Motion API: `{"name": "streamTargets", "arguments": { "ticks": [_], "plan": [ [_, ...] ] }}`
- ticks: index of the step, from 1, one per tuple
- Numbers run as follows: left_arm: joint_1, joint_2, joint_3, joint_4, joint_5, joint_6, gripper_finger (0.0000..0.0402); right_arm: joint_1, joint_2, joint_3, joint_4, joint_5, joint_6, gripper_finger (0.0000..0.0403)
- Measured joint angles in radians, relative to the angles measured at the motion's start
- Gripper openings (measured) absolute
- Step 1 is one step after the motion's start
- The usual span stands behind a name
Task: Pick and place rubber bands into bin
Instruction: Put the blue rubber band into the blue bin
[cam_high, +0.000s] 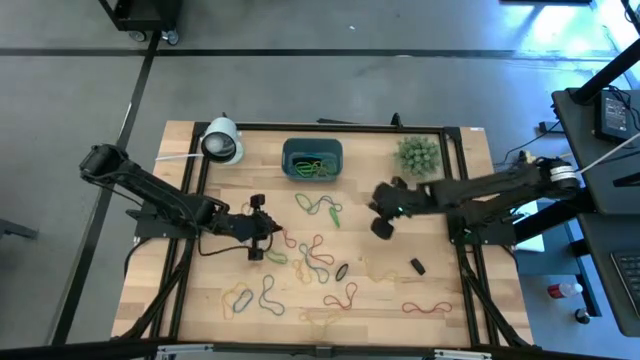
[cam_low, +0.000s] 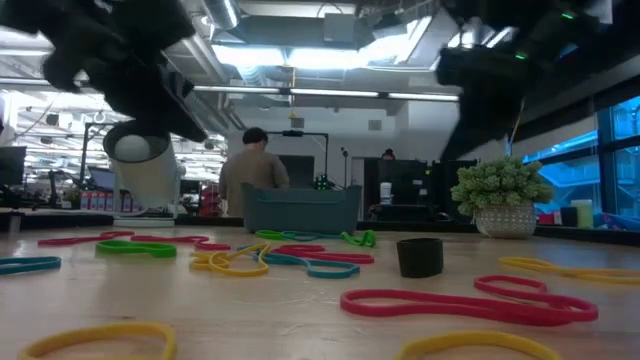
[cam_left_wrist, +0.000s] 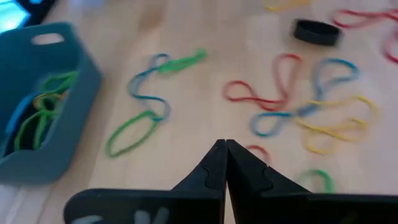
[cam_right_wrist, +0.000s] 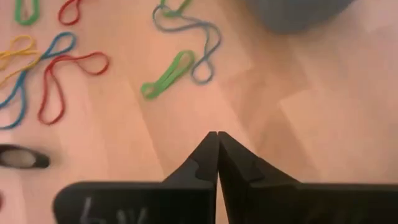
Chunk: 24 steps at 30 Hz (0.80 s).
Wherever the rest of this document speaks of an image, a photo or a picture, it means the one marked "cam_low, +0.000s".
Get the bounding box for long light bar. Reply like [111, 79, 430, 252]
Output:
[192, 83, 461, 104]

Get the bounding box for open laptop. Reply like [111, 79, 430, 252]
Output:
[87, 165, 115, 193]

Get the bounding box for black computer monitor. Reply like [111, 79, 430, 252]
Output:
[0, 145, 27, 187]

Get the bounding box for potted green succulent plant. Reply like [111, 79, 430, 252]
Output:
[449, 155, 556, 240]

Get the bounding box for pale green cup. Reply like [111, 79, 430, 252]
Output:
[571, 199, 595, 229]

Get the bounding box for teal rubber band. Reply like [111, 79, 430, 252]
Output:
[0, 255, 63, 277]
[280, 229, 347, 242]
[237, 243, 362, 280]

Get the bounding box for dark monitor screen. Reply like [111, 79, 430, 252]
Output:
[285, 154, 316, 190]

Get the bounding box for black cabinet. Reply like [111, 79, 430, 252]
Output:
[363, 157, 479, 222]

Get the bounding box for bright green rubber band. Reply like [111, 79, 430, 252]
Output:
[340, 228, 377, 249]

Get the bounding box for pink product boxes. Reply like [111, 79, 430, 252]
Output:
[79, 189, 135, 213]

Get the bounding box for red stacked object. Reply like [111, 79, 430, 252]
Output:
[199, 184, 224, 217]

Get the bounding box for red rubber band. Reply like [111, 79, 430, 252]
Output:
[271, 243, 376, 265]
[339, 273, 600, 328]
[37, 229, 232, 252]

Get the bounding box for yellow rubber band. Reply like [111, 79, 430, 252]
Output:
[17, 322, 562, 360]
[188, 242, 272, 278]
[498, 255, 640, 286]

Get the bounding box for teal plastic bin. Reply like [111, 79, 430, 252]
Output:
[241, 182, 363, 235]

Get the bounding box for yellow hanging cable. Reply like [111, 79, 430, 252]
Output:
[506, 97, 526, 147]

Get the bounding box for white spotlight lamp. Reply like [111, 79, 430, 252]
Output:
[103, 118, 187, 229]

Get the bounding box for black cylindrical cup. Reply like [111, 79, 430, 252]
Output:
[396, 237, 445, 280]

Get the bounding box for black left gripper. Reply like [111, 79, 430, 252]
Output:
[42, 0, 209, 145]

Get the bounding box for black gantry frame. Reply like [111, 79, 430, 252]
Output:
[267, 129, 330, 191]

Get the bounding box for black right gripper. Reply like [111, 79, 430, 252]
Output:
[435, 45, 536, 162]

